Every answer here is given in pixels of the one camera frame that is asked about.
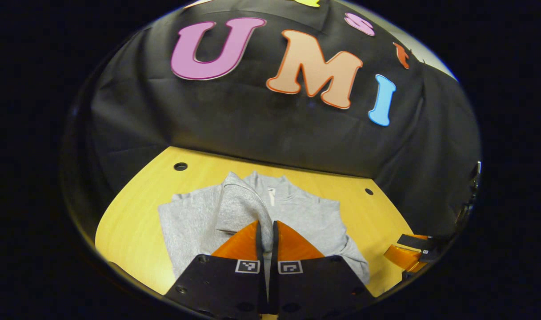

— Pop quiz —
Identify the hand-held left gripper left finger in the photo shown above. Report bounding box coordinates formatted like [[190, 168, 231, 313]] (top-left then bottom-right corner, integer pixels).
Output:
[[164, 220, 268, 320]]

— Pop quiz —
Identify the black backdrop cloth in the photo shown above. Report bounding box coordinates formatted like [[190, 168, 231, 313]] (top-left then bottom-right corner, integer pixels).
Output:
[[64, 0, 482, 240]]

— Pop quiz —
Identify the grey zip-neck sweater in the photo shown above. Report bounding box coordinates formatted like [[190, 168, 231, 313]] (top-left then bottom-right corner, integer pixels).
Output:
[[158, 171, 371, 285]]

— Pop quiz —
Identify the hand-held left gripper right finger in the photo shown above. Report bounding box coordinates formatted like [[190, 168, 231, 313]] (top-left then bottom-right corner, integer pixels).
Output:
[[269, 220, 375, 320]]

